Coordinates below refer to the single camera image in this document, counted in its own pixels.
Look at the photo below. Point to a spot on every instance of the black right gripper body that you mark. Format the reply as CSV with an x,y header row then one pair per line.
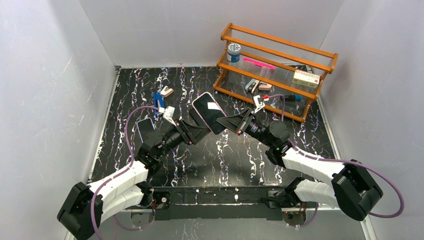
x,y
244,122

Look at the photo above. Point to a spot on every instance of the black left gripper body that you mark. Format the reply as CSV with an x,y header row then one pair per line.
x,y
185,131

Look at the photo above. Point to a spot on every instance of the purple edged smartphone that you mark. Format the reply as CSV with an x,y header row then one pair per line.
x,y
209,111

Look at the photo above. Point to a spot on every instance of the beige pink phone case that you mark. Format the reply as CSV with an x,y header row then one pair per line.
x,y
197,119

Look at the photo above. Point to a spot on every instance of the black arm mounting base bar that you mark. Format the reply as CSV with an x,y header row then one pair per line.
x,y
234,202

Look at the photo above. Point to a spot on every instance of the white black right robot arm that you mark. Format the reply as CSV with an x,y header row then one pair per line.
x,y
347,185

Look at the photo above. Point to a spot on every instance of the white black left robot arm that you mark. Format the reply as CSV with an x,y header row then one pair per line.
x,y
88,205

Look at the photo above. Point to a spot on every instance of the phone in light blue case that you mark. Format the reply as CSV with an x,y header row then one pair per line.
x,y
144,127

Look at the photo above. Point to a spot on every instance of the light blue small stapler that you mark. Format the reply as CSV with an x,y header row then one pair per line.
x,y
251,85

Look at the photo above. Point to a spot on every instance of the small pink white stapler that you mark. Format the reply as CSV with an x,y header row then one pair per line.
x,y
166,91

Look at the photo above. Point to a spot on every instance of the black blue marker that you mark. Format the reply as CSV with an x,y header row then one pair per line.
x,y
291,98

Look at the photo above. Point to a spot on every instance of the orange wooden shelf rack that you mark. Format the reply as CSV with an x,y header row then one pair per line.
x,y
287,57

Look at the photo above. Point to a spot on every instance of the pink pen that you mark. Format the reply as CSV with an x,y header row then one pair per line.
x,y
258,63

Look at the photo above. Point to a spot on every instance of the white blue labelled jar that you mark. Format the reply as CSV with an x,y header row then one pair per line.
x,y
233,52

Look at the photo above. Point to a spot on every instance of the white red cardboard box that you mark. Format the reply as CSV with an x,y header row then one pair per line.
x,y
306,79

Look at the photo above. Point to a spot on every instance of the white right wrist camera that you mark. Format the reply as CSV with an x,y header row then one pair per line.
x,y
259,102

